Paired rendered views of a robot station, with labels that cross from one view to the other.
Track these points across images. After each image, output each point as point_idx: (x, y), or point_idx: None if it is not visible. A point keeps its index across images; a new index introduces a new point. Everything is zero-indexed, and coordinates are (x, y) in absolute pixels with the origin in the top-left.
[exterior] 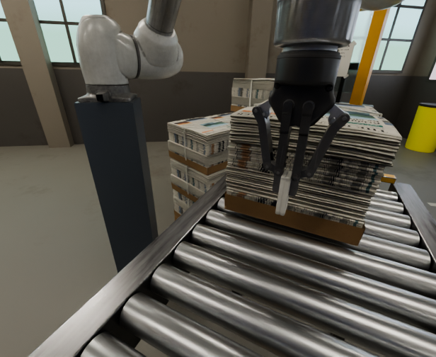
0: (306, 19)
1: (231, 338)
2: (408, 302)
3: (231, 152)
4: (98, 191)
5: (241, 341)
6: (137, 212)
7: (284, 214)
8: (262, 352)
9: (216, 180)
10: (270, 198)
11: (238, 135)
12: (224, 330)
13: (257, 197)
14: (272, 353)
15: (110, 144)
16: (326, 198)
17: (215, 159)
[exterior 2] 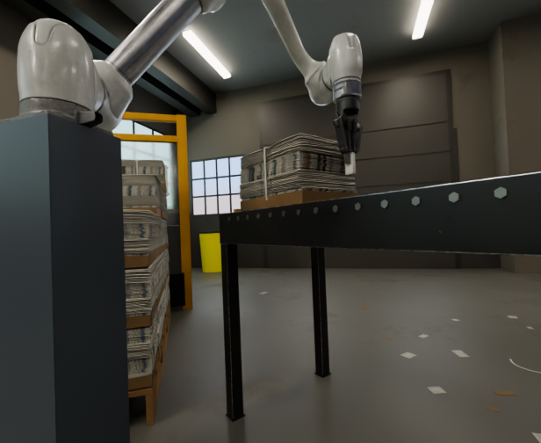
0: (357, 88)
1: (283, 439)
2: None
3: (300, 159)
4: (54, 281)
5: (290, 432)
6: (111, 318)
7: (332, 195)
8: (310, 420)
9: (151, 278)
10: (323, 187)
11: (305, 146)
12: (269, 442)
13: (318, 188)
14: (315, 414)
15: (90, 189)
16: (342, 181)
17: (149, 246)
